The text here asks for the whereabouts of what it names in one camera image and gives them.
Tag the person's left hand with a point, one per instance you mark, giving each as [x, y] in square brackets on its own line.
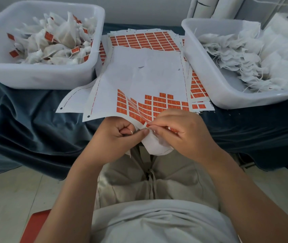
[108, 141]

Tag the person's right hand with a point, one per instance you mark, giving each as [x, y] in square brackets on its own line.
[189, 134]

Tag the person's right thumb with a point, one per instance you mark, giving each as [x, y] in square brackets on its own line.
[165, 134]

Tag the person's left thumb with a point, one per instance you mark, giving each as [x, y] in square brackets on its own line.
[137, 136]

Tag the white tea bag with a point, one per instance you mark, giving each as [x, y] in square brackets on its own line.
[156, 146]

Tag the person's right forearm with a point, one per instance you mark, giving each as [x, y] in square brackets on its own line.
[247, 199]

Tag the person's left forearm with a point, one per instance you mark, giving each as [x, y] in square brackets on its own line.
[70, 199]

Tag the beige trousers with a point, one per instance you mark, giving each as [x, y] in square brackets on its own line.
[179, 179]

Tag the partly used orange sticker sheet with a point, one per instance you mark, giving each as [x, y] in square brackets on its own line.
[144, 73]

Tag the white plastic bin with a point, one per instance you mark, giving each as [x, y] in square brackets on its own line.
[32, 75]
[209, 83]

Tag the light grey shirt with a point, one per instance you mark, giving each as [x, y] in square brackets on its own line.
[159, 222]

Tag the stack of orange sticker sheets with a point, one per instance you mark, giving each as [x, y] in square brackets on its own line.
[144, 39]

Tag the dark blue tablecloth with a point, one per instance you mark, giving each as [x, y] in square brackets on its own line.
[27, 123]

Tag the pile of untagged tea bags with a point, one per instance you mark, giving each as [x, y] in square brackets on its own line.
[260, 58]

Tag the pile of orange-tagged tea bags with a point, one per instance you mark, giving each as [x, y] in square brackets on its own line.
[58, 40]

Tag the white paper roll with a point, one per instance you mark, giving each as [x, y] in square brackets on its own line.
[206, 7]
[228, 7]
[192, 7]

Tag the red stool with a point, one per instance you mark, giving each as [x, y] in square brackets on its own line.
[36, 226]

